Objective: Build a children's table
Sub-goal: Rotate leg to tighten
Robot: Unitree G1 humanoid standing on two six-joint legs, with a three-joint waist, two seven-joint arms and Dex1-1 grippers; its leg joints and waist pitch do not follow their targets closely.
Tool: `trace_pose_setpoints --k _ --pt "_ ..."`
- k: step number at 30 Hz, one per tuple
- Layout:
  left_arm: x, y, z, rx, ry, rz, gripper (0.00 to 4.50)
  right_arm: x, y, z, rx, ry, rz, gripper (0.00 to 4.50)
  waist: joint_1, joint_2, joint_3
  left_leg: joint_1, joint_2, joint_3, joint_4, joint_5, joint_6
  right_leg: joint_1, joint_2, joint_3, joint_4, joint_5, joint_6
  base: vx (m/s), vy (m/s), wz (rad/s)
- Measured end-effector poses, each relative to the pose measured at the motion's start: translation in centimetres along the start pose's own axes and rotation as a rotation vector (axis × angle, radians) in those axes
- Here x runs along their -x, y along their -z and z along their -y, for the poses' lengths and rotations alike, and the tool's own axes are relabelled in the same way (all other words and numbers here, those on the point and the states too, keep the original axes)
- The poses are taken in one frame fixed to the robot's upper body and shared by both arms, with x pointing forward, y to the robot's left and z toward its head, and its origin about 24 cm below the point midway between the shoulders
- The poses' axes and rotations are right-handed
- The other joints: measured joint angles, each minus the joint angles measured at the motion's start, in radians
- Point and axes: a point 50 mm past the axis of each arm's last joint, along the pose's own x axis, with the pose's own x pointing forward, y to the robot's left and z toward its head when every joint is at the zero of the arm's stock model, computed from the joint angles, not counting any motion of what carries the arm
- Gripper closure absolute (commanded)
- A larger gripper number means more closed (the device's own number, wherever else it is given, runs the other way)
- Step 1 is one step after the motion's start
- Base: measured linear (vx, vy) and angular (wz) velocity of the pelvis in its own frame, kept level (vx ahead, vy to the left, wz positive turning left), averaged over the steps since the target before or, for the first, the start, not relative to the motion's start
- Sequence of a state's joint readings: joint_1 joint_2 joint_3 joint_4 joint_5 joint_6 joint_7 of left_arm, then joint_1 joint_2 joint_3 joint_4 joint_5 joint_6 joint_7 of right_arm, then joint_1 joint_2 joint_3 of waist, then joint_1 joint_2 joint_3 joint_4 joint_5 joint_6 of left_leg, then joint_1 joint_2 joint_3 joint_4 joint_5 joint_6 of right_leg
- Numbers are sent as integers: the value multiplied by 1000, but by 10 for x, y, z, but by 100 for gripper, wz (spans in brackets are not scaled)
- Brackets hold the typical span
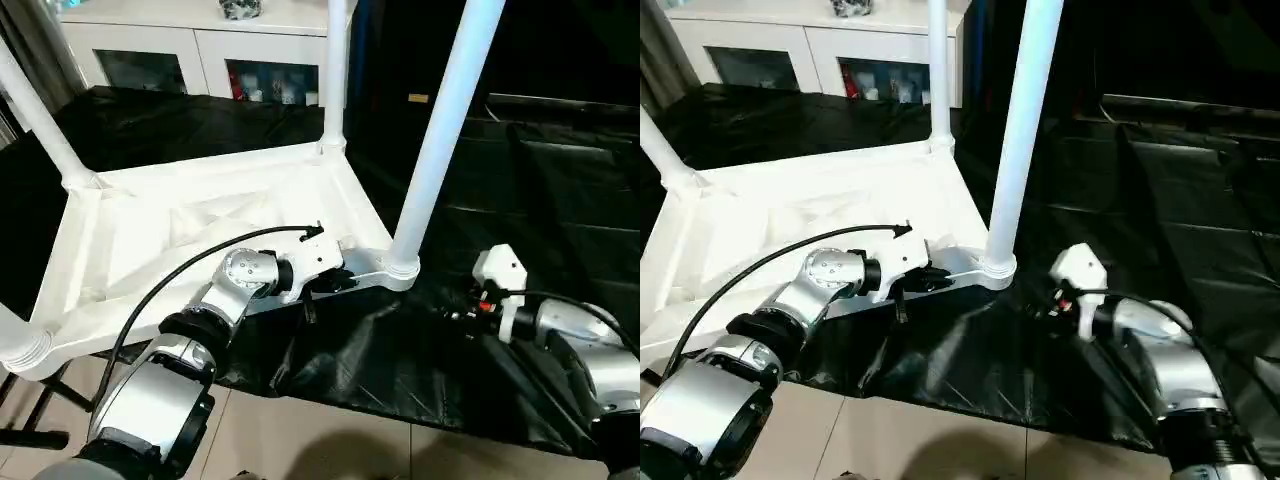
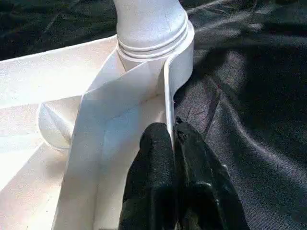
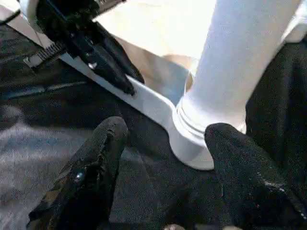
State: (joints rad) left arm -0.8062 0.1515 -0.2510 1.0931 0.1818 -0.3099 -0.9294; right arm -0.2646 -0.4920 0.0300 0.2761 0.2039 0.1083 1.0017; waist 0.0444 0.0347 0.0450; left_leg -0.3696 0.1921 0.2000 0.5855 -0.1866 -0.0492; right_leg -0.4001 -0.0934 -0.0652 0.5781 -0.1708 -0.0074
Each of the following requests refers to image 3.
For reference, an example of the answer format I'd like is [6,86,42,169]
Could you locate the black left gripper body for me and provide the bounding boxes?
[35,0,127,63]

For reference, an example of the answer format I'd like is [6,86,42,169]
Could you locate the black plastic mat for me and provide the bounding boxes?
[0,14,307,230]

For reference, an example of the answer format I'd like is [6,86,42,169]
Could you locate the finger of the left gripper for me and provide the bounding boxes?
[94,20,146,84]
[76,44,135,97]

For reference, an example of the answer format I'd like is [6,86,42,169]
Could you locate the white plastic table top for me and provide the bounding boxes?
[4,0,307,171]

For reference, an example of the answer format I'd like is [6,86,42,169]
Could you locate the white plastic table leg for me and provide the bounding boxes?
[175,0,305,144]

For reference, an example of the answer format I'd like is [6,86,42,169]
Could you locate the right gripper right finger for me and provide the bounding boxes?
[204,123,307,230]

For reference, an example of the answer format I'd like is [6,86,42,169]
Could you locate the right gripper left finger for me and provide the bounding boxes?
[27,116,129,230]

